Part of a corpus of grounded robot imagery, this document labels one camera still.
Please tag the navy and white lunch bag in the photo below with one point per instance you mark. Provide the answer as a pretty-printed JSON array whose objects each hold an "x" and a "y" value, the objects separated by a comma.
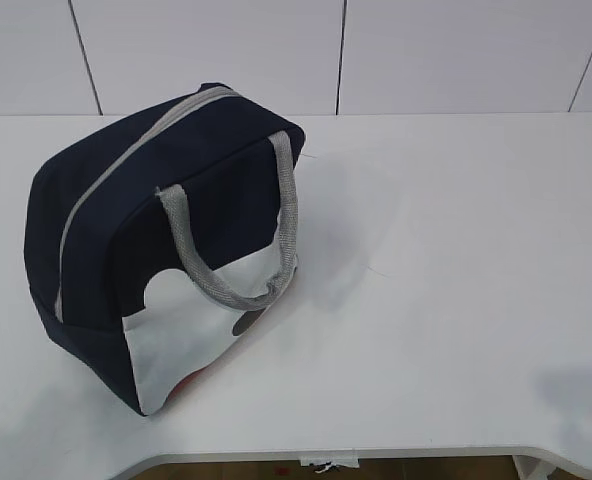
[{"x": 151, "y": 244}]

